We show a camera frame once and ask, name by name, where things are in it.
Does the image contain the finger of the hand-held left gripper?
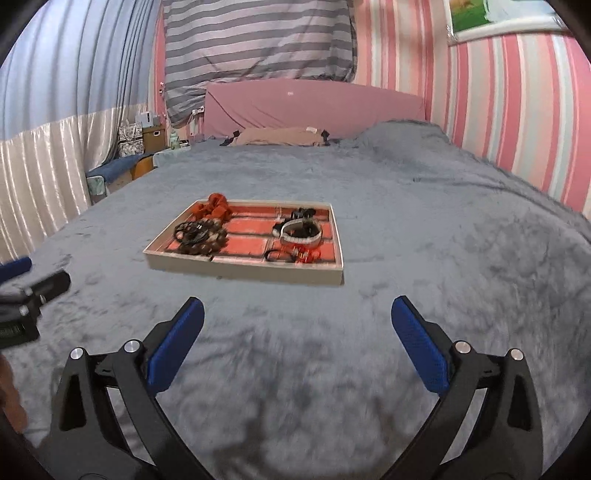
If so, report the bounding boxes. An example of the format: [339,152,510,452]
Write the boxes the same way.
[0,270,71,306]
[0,257,33,283]

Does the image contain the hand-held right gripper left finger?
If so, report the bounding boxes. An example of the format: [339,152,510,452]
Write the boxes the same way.
[39,296,218,480]

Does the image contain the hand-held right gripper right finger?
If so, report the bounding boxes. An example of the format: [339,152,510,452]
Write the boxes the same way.
[376,295,546,480]

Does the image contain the wooden bead bracelet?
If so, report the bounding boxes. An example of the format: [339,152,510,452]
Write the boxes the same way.
[174,219,229,256]

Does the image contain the white tray with red compartments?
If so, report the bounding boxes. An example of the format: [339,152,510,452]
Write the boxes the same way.
[143,198,345,287]

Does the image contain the red charm bracelet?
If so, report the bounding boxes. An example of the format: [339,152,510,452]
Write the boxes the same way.
[289,247,323,265]

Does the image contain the white studded bracelet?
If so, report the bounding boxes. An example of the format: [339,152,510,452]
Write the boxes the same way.
[271,218,323,246]

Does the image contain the person's left hand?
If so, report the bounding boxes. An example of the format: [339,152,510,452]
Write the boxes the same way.
[0,354,27,435]

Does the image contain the mint patterned cloth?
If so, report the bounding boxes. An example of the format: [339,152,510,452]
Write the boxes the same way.
[87,177,108,205]

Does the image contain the shiny cream curtain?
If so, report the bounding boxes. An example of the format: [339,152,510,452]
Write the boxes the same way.
[0,0,163,265]

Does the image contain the grey plush blanket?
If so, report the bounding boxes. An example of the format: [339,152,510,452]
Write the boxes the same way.
[0,119,591,480]

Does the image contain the blue cloth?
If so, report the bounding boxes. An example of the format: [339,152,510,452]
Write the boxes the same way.
[86,154,156,179]

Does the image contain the red scrunchie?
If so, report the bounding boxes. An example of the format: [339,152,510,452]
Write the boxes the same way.
[191,193,234,223]

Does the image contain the wooden chair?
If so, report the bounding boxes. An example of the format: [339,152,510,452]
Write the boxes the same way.
[131,157,156,182]

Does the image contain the patterned storage box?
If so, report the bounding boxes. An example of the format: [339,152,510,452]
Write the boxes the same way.
[119,123,145,158]

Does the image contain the cardboard box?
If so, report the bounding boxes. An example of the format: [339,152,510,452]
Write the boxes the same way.
[141,124,167,153]

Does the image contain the beige pillow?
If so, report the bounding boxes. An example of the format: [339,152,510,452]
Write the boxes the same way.
[221,126,331,148]

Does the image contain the grey striped quilt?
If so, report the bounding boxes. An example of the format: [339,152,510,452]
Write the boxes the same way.
[163,0,359,129]

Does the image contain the wall poster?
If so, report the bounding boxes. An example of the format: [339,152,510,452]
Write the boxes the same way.
[445,0,574,46]

